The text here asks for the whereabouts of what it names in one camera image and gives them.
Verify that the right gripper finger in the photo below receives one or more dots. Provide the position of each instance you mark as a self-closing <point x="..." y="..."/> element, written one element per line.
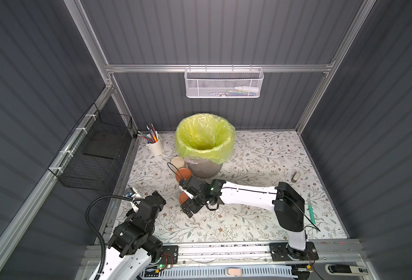
<point x="190" y="186"/>
<point x="190" y="207"/>

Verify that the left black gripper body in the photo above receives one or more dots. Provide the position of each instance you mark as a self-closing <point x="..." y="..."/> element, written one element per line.
<point x="144" y="205"/>

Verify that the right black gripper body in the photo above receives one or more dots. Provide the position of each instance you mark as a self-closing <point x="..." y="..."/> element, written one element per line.
<point x="190" y="195"/>

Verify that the oatmeal jar with terracotta lid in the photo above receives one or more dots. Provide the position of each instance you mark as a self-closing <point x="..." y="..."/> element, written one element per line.
<point x="183" y="199"/>

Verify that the grey bin with green bag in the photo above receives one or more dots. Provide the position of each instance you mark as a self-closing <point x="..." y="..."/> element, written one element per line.
<point x="205" y="141"/>

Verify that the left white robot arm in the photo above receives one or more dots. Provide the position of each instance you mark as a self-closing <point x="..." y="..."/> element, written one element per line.
<point x="132" y="246"/>

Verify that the oatmeal jar with beige lid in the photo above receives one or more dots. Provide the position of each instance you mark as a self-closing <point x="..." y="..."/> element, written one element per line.
<point x="178" y="162"/>

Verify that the white pen cup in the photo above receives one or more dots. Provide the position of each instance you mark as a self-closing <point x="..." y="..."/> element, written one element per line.
<point x="155" y="148"/>

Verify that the pens in cup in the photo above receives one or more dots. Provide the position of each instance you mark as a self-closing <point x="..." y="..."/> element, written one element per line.
<point x="152" y="136"/>

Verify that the small beige object on table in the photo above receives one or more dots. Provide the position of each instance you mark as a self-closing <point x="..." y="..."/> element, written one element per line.
<point x="296" y="177"/>

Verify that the green pen on table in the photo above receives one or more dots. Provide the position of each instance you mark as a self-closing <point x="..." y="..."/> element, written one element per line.
<point x="311" y="213"/>

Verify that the white tube in basket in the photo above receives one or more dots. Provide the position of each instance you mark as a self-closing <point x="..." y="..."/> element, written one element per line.
<point x="248" y="89"/>

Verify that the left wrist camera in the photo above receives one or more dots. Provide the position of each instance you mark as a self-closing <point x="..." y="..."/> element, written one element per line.
<point x="132" y="194"/>

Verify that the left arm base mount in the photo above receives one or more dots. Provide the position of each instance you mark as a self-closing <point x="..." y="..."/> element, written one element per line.
<point x="168" y="256"/>

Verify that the black wire side basket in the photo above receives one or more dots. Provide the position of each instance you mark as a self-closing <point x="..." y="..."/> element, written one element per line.
<point x="95" y="160"/>

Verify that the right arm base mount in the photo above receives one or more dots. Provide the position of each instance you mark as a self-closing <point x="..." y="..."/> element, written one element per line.
<point x="282" y="251"/>

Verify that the white wire wall basket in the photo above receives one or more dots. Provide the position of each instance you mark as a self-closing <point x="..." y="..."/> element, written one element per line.
<point x="215" y="83"/>

